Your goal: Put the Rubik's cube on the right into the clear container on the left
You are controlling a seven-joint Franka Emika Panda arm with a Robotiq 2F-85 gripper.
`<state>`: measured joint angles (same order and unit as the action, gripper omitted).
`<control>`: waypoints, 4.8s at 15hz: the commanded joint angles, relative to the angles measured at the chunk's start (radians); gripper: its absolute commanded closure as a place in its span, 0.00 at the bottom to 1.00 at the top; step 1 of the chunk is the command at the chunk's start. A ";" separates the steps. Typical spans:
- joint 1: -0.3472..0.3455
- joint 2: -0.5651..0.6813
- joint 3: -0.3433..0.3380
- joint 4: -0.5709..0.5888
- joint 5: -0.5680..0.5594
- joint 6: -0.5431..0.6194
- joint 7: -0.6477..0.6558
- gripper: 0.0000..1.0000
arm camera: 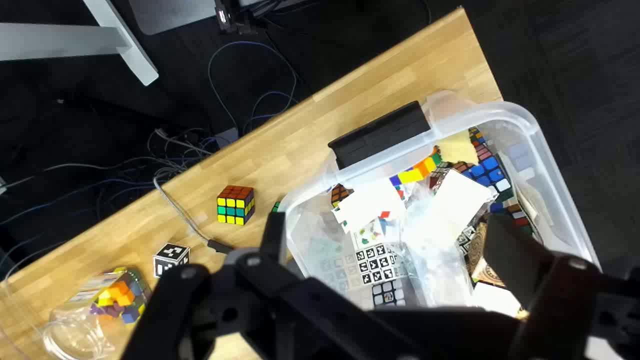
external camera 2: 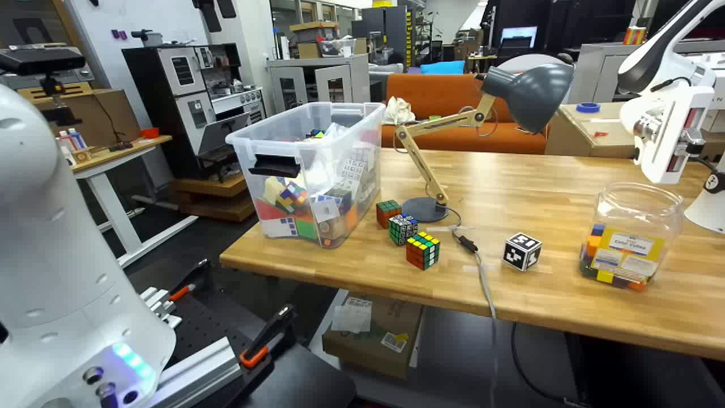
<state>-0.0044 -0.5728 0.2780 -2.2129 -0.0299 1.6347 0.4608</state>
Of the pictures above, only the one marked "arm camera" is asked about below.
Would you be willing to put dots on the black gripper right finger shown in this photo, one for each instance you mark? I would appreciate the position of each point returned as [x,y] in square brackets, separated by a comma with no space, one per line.
[561,314]

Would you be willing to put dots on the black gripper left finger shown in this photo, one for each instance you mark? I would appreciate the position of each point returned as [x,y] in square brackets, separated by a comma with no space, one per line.
[167,329]

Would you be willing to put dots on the black bin latch handle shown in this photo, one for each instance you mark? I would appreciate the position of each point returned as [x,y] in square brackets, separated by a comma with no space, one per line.
[379,135]

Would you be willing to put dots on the multicolour Rubik's cube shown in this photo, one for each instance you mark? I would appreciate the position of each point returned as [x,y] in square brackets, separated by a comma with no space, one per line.
[235,204]

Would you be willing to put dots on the clear plastic storage bin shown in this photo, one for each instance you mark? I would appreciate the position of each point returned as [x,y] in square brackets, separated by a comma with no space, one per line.
[407,224]

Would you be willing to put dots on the clear jar with blocks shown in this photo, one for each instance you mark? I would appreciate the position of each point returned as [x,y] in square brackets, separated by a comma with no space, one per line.
[92,325]

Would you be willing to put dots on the black white marker cube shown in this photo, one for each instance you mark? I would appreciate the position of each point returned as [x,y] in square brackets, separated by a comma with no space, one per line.
[168,257]

